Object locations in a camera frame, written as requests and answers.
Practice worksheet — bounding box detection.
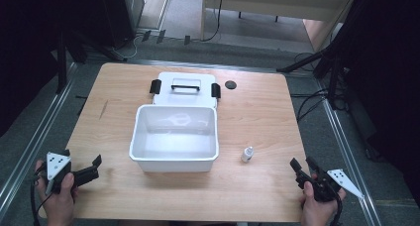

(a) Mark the white floor cable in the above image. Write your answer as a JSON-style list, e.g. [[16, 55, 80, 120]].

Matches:
[[111, 34, 142, 60]]

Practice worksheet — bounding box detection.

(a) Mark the black lid handle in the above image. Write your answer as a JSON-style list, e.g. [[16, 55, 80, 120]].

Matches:
[[170, 83, 201, 92]]

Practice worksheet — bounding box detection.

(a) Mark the dark cabinet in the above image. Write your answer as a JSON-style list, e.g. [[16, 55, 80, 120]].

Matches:
[[98, 0, 147, 51]]

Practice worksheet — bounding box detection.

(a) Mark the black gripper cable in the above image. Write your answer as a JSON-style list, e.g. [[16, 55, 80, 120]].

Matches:
[[29, 172, 48, 226], [330, 190, 345, 226]]

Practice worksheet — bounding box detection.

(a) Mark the small white bottle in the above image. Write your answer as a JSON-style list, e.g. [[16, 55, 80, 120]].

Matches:
[[241, 146, 255, 164]]

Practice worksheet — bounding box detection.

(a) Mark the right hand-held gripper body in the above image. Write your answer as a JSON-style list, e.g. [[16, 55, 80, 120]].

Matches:
[[297, 168, 366, 203]]

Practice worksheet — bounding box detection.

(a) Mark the black stand leg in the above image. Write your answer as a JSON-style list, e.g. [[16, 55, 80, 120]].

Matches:
[[276, 49, 331, 73]]

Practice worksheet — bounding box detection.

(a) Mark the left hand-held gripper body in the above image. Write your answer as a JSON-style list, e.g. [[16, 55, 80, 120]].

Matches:
[[41, 149, 80, 196]]

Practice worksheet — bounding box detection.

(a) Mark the black floor cable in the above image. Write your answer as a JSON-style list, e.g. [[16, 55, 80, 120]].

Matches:
[[290, 88, 331, 123]]

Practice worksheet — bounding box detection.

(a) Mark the white storage box lid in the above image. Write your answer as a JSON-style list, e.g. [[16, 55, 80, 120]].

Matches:
[[152, 70, 220, 109]]

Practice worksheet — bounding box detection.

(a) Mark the white plastic storage box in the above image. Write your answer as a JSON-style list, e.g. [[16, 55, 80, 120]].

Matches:
[[128, 103, 220, 173]]

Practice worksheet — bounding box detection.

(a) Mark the person's left hand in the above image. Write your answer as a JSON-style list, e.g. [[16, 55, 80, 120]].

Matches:
[[34, 159, 79, 226]]

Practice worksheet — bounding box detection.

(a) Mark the black hanging cable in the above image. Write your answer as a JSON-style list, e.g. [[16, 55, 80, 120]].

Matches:
[[200, 0, 226, 43]]

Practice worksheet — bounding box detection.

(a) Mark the black metal stand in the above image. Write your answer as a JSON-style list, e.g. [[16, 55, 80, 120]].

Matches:
[[55, 27, 68, 95]]

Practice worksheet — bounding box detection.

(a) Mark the metal floor rail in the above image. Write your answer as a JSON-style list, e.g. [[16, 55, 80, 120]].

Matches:
[[0, 61, 78, 217], [316, 78, 384, 226]]

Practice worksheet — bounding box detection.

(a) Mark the person's right hand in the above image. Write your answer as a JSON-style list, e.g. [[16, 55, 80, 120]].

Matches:
[[299, 173, 348, 226]]

